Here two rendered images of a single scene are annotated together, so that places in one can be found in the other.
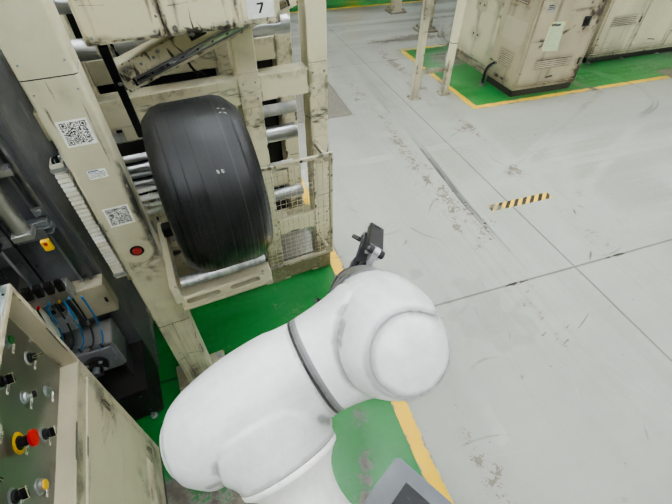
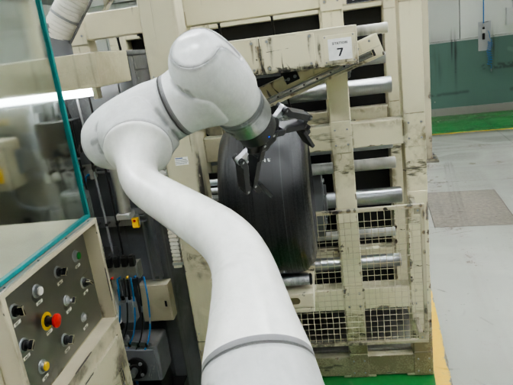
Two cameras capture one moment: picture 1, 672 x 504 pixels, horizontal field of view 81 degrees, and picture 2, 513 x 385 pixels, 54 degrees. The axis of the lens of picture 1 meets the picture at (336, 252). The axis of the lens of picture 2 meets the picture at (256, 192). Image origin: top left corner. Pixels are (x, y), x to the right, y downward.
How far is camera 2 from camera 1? 72 cm
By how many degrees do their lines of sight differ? 40
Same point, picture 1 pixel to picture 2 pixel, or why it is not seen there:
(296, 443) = (134, 110)
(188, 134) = not seen: hidden behind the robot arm
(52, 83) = not seen: hidden behind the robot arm
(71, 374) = (107, 323)
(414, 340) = (195, 37)
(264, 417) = (127, 98)
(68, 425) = (84, 352)
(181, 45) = (278, 88)
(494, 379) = not seen: outside the picture
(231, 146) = (282, 142)
